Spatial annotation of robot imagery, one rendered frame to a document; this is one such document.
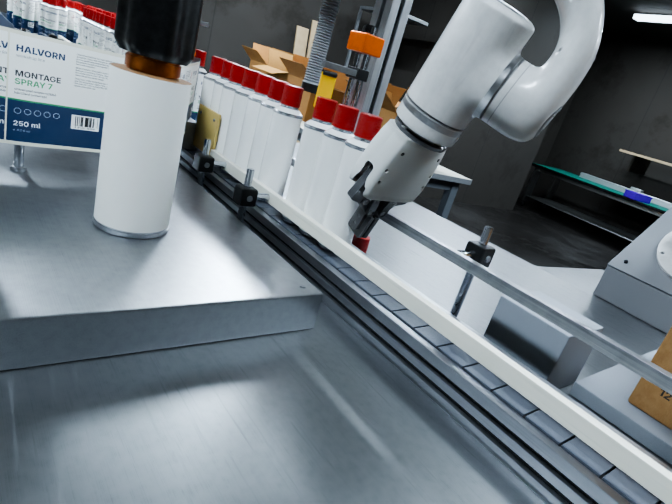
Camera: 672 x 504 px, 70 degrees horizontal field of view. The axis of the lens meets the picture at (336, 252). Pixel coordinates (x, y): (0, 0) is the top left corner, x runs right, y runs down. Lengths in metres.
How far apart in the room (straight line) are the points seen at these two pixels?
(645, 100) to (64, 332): 8.39
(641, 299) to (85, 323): 1.04
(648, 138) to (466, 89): 7.86
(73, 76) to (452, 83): 0.51
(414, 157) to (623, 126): 8.04
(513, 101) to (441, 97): 0.08
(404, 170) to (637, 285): 0.70
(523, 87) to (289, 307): 0.35
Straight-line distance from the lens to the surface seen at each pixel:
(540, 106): 0.57
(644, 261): 1.23
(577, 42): 0.58
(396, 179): 0.63
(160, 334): 0.51
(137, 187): 0.60
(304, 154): 0.77
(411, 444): 0.49
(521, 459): 0.52
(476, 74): 0.57
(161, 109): 0.58
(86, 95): 0.80
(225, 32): 5.54
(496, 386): 0.54
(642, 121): 8.50
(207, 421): 0.45
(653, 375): 0.54
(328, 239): 0.69
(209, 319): 0.52
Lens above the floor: 1.13
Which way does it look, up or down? 20 degrees down
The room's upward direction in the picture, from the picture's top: 17 degrees clockwise
